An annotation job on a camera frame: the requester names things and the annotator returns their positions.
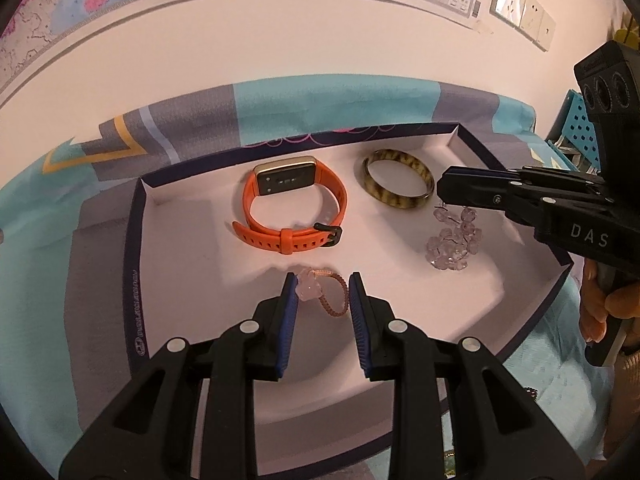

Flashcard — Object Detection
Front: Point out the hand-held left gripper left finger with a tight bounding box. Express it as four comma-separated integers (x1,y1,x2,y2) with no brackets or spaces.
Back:
59,272,301,480

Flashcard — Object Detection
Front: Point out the orange smartwatch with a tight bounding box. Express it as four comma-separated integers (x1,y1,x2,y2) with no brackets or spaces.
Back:
232,157,348,255

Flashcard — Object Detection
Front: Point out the dark blue cardboard box tray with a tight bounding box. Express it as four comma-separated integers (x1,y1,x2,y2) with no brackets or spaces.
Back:
122,121,575,480

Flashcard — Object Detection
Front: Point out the tortoiseshell bangle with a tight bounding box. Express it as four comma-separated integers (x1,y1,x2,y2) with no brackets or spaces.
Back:
362,149,434,212

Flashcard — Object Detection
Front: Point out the printed blanket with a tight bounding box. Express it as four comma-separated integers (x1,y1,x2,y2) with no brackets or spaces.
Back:
0,74,640,480

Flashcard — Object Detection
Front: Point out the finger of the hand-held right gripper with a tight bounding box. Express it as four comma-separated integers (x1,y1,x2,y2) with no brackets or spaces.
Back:
445,165,608,196
436,172,556,235

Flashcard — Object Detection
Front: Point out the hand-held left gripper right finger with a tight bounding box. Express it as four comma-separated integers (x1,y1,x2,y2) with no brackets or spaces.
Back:
348,271,608,480

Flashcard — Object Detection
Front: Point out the person's right hand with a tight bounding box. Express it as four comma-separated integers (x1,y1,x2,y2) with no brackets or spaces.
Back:
579,260,640,346

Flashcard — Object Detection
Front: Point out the clear bead bracelet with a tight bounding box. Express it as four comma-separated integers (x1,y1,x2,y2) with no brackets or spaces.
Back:
424,204,483,272

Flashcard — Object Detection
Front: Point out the blue perforated basket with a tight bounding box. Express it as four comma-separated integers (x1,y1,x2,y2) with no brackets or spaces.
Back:
547,89,606,181

